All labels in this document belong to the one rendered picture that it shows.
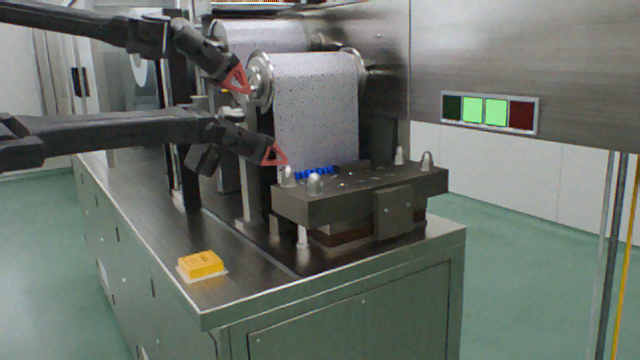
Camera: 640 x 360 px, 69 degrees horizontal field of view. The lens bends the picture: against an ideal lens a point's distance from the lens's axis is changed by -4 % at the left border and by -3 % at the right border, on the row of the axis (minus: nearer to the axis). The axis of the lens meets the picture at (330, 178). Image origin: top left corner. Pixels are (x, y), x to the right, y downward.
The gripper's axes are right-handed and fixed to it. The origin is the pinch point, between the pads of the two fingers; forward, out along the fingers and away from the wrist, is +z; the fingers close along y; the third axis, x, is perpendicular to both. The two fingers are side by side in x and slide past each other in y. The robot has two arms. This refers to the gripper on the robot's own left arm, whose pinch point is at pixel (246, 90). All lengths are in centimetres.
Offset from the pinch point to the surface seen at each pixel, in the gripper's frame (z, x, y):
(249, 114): 5.3, -3.3, -2.5
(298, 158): 18.5, -5.7, 5.3
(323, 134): 20.7, 2.8, 5.5
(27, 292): 46, -130, -209
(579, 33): 19, 31, 58
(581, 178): 258, 119, -53
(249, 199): 18.1, -19.9, -2.9
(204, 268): 5.9, -36.7, 17.7
